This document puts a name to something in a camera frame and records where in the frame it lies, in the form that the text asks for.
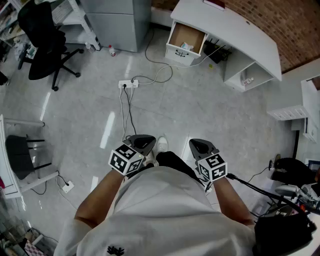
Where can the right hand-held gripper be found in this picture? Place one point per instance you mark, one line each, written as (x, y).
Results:
(212, 167)

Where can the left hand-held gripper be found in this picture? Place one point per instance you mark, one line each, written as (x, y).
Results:
(127, 160)

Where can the white plastic bag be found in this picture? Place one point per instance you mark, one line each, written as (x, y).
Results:
(186, 46)

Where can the white wooden drawer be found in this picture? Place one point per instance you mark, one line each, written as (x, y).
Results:
(186, 33)

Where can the person's right forearm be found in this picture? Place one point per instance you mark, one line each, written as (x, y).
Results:
(230, 200)

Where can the person's left forearm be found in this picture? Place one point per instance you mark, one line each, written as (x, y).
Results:
(100, 197)

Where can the person's white shoe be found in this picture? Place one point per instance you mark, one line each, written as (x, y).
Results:
(162, 145)
(151, 158)

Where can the person's black trousers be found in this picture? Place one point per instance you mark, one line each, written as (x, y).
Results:
(172, 161)

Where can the person's white shirt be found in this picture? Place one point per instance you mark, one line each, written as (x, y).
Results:
(162, 212)

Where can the small white floor socket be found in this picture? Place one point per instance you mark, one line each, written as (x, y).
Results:
(68, 187)

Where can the white power strip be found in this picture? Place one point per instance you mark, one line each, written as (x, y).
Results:
(128, 84)

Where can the black bag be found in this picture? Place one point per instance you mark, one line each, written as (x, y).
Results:
(280, 235)

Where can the large black router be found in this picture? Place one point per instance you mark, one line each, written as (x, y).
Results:
(18, 155)

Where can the red-capped plastic bottle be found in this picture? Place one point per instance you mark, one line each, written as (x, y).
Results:
(112, 51)

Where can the black router with antennas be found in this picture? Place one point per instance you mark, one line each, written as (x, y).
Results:
(216, 56)

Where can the clear plastic bottle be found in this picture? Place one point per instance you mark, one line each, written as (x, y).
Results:
(89, 47)

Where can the white cabinet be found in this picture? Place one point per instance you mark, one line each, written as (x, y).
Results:
(311, 100)

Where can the grey refrigerator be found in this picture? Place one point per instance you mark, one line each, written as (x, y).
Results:
(117, 25)

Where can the white desk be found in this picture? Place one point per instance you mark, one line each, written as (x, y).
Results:
(237, 32)

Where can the white metal shelf rack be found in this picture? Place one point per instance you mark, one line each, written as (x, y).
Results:
(75, 18)

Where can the black office chair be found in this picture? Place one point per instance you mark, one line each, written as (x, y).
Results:
(42, 32)

